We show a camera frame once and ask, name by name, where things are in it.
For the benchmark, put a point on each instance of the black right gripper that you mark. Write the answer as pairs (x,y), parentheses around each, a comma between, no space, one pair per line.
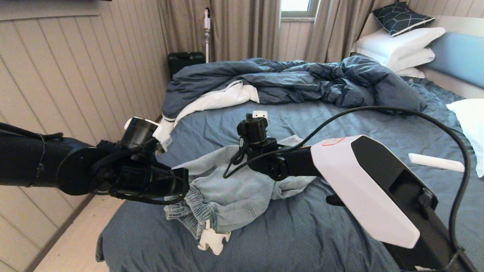
(261,149)

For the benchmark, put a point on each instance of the white flat bar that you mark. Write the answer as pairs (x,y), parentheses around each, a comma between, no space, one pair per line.
(436,163)

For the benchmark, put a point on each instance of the white stick vacuum cleaner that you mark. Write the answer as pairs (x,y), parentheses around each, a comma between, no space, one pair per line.
(207,24)

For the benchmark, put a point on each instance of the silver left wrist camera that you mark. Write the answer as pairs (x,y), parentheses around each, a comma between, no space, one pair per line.
(168,143)

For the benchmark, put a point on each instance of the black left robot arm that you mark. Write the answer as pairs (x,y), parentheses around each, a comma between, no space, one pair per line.
(34,162)

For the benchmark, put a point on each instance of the dark patterned cushion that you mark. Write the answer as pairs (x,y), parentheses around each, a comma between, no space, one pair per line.
(399,17)

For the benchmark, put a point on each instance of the light blue denim shorts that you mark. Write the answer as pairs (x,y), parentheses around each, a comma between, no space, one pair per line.
(234,196)

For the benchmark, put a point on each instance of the white bed linen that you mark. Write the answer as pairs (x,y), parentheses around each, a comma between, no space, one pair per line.
(219,99)

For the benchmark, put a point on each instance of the beige curtain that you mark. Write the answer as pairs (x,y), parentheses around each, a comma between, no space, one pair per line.
(242,28)
(332,28)

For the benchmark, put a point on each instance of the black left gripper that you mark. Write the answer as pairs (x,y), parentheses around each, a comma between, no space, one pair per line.
(151,181)

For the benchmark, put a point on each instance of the grey framed window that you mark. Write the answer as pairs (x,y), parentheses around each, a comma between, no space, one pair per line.
(297,4)

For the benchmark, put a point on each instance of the large white pillow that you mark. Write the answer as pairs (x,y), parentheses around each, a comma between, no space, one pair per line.
(395,43)

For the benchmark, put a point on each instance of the dark blue crumpled duvet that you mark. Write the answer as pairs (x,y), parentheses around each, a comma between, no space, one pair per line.
(302,81)

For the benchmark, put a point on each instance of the beige bed headboard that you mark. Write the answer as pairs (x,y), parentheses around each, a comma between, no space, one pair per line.
(465,23)

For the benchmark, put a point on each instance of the bed with blue sheet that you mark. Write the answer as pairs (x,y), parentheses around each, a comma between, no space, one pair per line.
(302,241)

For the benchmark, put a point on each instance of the black hard case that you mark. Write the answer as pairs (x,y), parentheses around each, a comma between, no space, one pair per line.
(185,62)

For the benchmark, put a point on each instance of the light blue headboard pad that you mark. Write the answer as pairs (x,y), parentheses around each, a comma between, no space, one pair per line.
(459,58)

